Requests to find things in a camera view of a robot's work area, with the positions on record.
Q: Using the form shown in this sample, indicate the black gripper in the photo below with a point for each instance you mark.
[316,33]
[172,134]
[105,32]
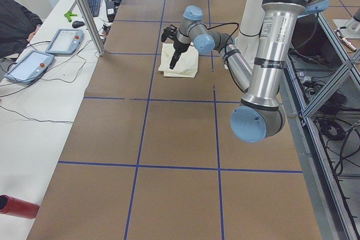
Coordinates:
[178,46]

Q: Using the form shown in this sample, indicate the cream long-sleeve printed shirt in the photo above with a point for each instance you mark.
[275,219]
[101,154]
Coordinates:
[186,66]

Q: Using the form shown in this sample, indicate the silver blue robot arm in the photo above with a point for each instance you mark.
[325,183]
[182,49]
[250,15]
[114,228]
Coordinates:
[255,59]

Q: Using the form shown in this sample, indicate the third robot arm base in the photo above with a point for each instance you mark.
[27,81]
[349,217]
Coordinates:
[348,28]

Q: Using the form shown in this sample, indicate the black keyboard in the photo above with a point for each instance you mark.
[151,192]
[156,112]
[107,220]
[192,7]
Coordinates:
[94,7]

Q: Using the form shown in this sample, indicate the black computer mouse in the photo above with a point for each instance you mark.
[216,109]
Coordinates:
[77,24]

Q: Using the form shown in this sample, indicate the green plastic part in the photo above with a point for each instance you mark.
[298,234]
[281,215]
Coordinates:
[69,15]

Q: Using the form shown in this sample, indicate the far blue teach pendant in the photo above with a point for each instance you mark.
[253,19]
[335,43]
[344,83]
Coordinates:
[65,42]

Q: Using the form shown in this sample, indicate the blue teach pendant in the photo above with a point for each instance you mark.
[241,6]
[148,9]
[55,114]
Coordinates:
[65,42]
[30,68]

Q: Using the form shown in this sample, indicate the near blue teach pendant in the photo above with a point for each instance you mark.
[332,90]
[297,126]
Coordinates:
[30,68]

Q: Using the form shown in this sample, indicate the person in black jacket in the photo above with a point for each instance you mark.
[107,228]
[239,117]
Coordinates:
[18,27]

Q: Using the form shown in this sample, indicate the red cylindrical bottle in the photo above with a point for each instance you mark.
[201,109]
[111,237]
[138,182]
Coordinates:
[19,208]

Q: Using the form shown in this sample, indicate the aluminium frame post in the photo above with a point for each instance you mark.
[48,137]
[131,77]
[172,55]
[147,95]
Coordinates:
[91,26]

